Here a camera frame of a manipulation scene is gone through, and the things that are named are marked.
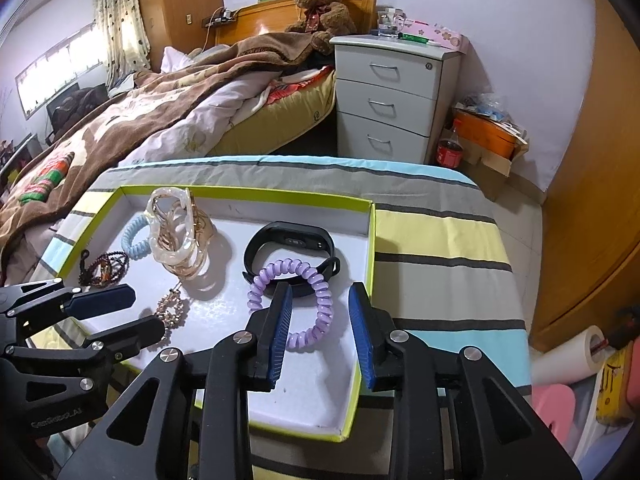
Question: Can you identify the black smart band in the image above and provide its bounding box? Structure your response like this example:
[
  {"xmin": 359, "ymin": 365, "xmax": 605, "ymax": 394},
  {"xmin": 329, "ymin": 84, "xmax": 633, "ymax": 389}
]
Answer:
[{"xmin": 242, "ymin": 221, "xmax": 341, "ymax": 298}]

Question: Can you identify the yellow toy board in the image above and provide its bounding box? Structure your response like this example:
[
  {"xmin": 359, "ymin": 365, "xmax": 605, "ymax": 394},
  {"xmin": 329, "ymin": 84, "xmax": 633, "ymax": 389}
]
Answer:
[{"xmin": 595, "ymin": 345, "xmax": 637, "ymax": 426}]

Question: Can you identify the white quilt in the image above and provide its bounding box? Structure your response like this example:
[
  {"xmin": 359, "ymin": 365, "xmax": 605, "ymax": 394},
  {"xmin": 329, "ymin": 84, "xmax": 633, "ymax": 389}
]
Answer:
[{"xmin": 5, "ymin": 45, "xmax": 281, "ymax": 286}]

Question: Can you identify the wooden headboard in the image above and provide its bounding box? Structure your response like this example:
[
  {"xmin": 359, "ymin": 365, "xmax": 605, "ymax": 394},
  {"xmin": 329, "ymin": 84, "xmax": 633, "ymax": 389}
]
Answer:
[{"xmin": 201, "ymin": 0, "xmax": 378, "ymax": 51}]

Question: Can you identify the window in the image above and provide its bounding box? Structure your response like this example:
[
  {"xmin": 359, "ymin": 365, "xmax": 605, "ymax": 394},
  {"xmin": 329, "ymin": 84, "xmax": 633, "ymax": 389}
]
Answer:
[{"xmin": 15, "ymin": 20, "xmax": 108, "ymax": 121}]

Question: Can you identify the red white garment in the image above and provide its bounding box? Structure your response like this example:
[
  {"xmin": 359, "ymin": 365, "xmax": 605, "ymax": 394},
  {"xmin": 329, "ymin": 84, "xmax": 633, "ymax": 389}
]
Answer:
[{"xmin": 252, "ymin": 66, "xmax": 323, "ymax": 113}]

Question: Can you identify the brown teddy bear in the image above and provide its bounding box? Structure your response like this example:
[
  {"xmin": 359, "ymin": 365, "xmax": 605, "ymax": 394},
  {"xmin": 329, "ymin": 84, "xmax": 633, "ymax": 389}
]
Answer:
[{"xmin": 285, "ymin": 0, "xmax": 357, "ymax": 56}]

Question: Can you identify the red cola bottle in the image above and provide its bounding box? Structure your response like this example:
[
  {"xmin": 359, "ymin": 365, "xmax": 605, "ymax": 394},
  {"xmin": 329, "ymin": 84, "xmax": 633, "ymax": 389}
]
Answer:
[{"xmin": 436, "ymin": 120, "xmax": 465, "ymax": 168}]

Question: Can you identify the dotted curtain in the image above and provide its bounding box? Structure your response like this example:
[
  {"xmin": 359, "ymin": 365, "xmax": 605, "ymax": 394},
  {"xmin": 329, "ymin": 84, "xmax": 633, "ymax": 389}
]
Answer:
[{"xmin": 92, "ymin": 0, "xmax": 152, "ymax": 93}]

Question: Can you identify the brown beaded bracelet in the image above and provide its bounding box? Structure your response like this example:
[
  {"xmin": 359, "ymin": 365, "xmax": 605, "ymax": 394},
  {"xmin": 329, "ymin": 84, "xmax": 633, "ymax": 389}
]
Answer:
[{"xmin": 77, "ymin": 250, "xmax": 131, "ymax": 288}]

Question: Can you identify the white nightstand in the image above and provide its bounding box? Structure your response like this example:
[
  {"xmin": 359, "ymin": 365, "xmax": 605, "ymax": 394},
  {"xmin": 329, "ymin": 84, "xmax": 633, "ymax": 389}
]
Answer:
[{"xmin": 330, "ymin": 34, "xmax": 463, "ymax": 165}]

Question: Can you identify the purple spiral hair tie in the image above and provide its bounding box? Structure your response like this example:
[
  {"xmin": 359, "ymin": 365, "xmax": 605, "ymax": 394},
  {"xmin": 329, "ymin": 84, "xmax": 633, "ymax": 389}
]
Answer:
[{"xmin": 248, "ymin": 258, "xmax": 335, "ymax": 352}]

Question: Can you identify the yellow bed sheet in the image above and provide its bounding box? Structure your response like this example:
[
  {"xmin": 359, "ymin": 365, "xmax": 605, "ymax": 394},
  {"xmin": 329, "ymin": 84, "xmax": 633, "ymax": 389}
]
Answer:
[{"xmin": 207, "ymin": 67, "xmax": 337, "ymax": 157}]

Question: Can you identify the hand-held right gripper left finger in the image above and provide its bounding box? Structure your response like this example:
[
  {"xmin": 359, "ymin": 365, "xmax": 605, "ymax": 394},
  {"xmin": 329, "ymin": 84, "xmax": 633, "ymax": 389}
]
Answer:
[{"xmin": 55, "ymin": 281, "xmax": 294, "ymax": 480}]

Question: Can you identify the blue spiral hair tie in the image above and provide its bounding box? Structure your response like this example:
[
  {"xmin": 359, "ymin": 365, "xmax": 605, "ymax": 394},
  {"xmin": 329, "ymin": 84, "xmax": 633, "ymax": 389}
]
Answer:
[{"xmin": 121, "ymin": 215, "xmax": 163, "ymax": 261}]

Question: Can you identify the white paper roll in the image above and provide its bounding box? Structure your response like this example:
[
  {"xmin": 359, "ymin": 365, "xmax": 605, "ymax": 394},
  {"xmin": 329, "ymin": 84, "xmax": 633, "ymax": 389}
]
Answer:
[{"xmin": 530, "ymin": 325, "xmax": 607, "ymax": 386}]

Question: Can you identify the plastic bags pile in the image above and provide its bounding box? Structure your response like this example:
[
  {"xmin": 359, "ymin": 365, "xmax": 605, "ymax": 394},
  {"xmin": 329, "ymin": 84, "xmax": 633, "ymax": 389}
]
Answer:
[{"xmin": 455, "ymin": 92, "xmax": 526, "ymax": 136}]

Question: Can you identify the clear glass cup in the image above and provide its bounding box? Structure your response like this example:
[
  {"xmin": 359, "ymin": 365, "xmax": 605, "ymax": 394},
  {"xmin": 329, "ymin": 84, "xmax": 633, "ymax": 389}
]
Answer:
[{"xmin": 377, "ymin": 8, "xmax": 407, "ymax": 38}]

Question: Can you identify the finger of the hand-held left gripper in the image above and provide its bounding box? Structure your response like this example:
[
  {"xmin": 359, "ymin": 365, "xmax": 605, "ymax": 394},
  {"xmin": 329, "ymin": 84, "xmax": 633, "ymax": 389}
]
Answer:
[
  {"xmin": 10, "ymin": 315, "xmax": 167, "ymax": 396},
  {"xmin": 0, "ymin": 280, "xmax": 137, "ymax": 333}
]

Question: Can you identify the pink floral box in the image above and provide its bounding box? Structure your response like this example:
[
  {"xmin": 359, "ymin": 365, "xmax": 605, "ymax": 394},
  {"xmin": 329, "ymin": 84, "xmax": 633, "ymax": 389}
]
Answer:
[{"xmin": 400, "ymin": 15, "xmax": 470, "ymax": 53}]

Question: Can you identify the cluttered side desk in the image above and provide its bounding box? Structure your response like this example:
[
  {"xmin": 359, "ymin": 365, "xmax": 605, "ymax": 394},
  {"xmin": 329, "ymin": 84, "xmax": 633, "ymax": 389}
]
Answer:
[{"xmin": 0, "ymin": 132, "xmax": 41, "ymax": 186}]

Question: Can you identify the dark cloth pile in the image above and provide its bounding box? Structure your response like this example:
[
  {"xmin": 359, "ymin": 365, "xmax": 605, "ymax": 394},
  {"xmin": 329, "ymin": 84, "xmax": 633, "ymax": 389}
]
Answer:
[{"xmin": 47, "ymin": 85, "xmax": 108, "ymax": 136}]

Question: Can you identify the pink plastic stool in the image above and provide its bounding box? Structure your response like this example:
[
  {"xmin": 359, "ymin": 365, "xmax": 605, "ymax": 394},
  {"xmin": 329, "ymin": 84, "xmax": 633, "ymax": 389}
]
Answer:
[{"xmin": 532, "ymin": 382, "xmax": 591, "ymax": 461}]

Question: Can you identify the green cardboard box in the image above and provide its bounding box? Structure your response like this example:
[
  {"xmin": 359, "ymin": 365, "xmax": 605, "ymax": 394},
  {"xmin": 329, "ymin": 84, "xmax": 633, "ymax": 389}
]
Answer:
[{"xmin": 57, "ymin": 185, "xmax": 376, "ymax": 443}]

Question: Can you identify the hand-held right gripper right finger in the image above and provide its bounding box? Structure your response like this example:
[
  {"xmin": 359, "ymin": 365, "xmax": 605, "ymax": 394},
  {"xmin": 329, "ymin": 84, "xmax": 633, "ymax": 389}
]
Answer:
[{"xmin": 348, "ymin": 281, "xmax": 583, "ymax": 480}]

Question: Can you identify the wooden wardrobe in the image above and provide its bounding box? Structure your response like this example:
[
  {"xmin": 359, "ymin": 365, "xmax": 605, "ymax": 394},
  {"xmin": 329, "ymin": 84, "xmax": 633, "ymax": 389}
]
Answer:
[
  {"xmin": 527, "ymin": 0, "xmax": 640, "ymax": 356},
  {"xmin": 135, "ymin": 0, "xmax": 226, "ymax": 61}
]

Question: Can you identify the beige hair claw clip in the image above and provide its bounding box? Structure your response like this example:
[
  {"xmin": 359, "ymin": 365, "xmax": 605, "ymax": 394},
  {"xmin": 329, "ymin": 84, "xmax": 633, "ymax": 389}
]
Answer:
[{"xmin": 146, "ymin": 186, "xmax": 218, "ymax": 278}]

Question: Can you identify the power strip with chargers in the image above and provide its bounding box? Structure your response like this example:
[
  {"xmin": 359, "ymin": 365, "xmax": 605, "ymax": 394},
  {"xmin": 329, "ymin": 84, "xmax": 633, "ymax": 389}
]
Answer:
[{"xmin": 201, "ymin": 7, "xmax": 238, "ymax": 28}]

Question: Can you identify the orange basket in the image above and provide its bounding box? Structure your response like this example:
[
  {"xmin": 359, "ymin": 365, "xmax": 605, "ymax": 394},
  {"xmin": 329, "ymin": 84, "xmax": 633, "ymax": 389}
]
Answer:
[{"xmin": 452, "ymin": 110, "xmax": 521, "ymax": 161}]

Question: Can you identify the brown blanket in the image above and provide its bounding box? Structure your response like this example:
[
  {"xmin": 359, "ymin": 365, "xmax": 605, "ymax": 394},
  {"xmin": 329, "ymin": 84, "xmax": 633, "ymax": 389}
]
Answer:
[{"xmin": 0, "ymin": 32, "xmax": 321, "ymax": 261}]

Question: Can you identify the black hair tie gold ornament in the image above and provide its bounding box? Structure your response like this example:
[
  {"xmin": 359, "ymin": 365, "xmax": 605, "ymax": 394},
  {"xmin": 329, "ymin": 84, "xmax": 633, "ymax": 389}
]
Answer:
[{"xmin": 150, "ymin": 287, "xmax": 188, "ymax": 351}]

